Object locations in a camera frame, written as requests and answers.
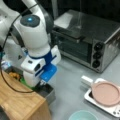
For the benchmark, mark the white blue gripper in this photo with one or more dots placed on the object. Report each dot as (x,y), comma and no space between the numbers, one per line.
(36,62)

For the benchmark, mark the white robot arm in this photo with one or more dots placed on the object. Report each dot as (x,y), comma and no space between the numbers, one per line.
(31,32)

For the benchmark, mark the grey drawer box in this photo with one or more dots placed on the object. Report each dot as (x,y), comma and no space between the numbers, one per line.
(45,91)

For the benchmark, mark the yellow toy pepper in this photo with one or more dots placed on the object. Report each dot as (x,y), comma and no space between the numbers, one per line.
(14,75)

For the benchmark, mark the wooden drawer cabinet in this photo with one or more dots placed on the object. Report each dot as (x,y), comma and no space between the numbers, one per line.
(19,104)

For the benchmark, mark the silver toaster oven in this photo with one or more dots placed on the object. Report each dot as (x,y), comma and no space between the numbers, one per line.
(86,39)

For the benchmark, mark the teal bowl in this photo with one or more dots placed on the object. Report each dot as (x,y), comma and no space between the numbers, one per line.
(83,115)

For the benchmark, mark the pink frying pan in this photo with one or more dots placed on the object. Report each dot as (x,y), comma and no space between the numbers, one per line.
(103,92)

